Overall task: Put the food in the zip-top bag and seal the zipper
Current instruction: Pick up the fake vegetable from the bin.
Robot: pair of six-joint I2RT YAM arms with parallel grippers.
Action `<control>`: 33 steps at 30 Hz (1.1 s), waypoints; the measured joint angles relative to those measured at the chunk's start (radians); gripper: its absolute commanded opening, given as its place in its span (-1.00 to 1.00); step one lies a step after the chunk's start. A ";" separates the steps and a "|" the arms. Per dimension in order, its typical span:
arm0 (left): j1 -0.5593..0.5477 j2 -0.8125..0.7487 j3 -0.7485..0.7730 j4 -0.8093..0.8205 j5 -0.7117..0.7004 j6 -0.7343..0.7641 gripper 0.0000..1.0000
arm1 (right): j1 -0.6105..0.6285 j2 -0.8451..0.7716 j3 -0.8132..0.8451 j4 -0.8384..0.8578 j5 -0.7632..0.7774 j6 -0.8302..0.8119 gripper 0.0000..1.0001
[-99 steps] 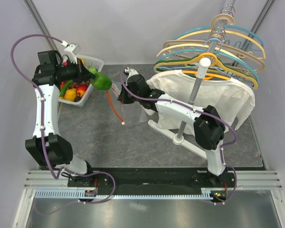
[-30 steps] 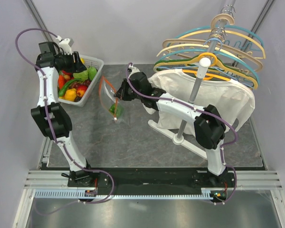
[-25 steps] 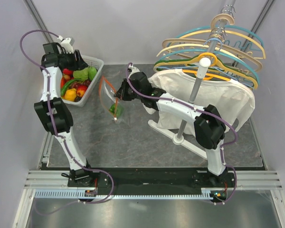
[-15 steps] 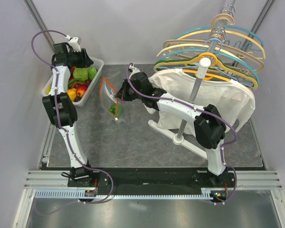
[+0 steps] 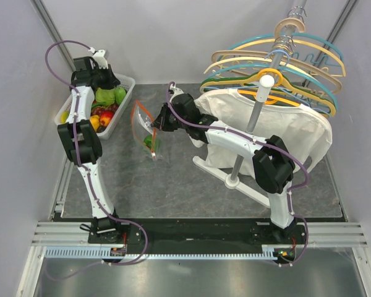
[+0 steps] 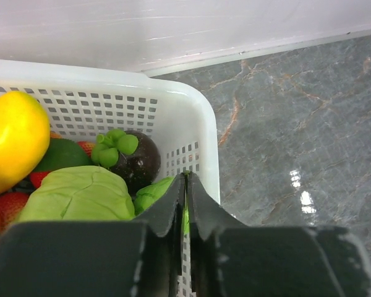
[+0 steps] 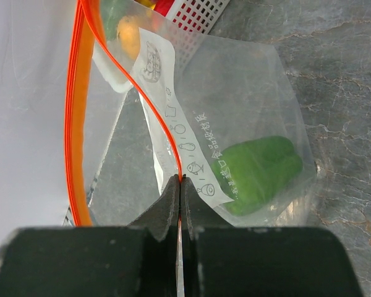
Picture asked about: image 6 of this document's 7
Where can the red strawberry toy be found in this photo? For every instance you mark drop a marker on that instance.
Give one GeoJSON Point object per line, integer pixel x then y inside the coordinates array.
{"type": "Point", "coordinates": [11, 203]}

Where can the white plastic basket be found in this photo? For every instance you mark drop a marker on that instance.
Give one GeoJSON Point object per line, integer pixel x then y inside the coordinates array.
{"type": "Point", "coordinates": [138, 257]}

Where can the green cabbage toy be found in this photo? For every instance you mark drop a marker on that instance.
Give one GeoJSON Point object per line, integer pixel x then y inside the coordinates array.
{"type": "Point", "coordinates": [79, 193]}

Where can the green bell pepper toy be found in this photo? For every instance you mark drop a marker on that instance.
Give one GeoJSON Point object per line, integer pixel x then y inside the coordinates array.
{"type": "Point", "coordinates": [63, 153]}

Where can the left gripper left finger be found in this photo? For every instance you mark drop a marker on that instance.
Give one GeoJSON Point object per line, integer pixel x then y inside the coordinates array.
{"type": "Point", "coordinates": [160, 210]}

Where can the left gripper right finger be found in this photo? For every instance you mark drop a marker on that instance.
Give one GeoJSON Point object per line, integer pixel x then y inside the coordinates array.
{"type": "Point", "coordinates": [207, 218]}

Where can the dark mangosteen toy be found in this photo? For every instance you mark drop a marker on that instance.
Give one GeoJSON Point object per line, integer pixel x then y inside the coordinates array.
{"type": "Point", "coordinates": [132, 155]}

